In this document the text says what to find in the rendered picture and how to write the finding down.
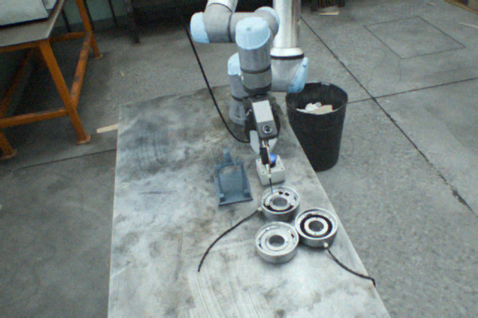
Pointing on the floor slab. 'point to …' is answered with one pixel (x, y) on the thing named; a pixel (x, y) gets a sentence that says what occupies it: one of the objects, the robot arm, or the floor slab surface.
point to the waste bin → (318, 122)
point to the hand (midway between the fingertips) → (264, 151)
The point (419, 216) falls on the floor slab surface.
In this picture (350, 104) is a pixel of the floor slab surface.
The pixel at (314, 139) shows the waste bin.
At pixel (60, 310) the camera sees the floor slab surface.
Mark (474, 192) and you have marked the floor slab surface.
